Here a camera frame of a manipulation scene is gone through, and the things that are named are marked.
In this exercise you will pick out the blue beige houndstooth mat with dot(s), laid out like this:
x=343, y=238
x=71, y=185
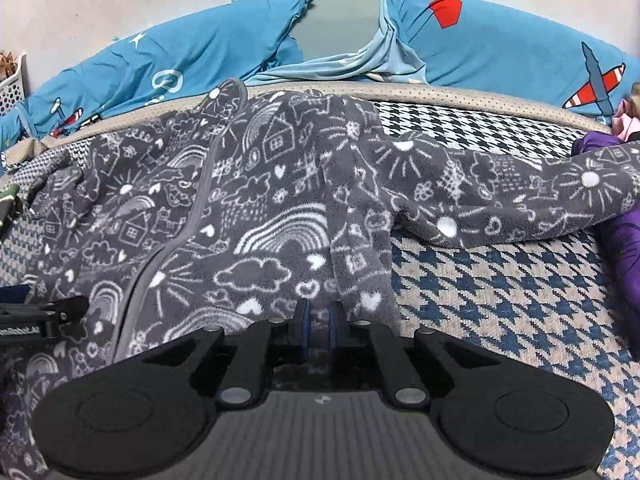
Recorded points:
x=500, y=310

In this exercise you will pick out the long blue airplane-print cushion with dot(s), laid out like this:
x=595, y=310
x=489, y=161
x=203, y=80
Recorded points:
x=200, y=45

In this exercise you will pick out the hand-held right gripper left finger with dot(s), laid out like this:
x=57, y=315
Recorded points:
x=302, y=332

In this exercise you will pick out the blue airplane-print cushion red patch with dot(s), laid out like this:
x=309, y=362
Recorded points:
x=500, y=45

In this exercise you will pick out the blonde doll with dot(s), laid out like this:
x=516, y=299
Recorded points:
x=630, y=120

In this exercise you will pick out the green grey striped folded garment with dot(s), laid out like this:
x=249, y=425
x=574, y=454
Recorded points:
x=7, y=205

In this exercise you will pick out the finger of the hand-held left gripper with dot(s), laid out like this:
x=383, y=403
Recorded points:
x=67, y=312

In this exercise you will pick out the light blue cloth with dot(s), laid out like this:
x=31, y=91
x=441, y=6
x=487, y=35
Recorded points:
x=350, y=67

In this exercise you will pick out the grey doodle-print fleece garment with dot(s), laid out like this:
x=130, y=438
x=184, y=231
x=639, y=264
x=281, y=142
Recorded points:
x=225, y=200

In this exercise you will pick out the purple garment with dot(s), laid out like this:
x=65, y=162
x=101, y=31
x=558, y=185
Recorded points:
x=625, y=260

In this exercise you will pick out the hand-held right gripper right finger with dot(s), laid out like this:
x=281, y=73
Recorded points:
x=334, y=332

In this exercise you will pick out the white perforated plastic basket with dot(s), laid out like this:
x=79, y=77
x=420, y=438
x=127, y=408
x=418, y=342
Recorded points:
x=10, y=90

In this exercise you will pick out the brown paper bag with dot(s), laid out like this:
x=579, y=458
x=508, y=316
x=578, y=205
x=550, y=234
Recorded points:
x=6, y=65

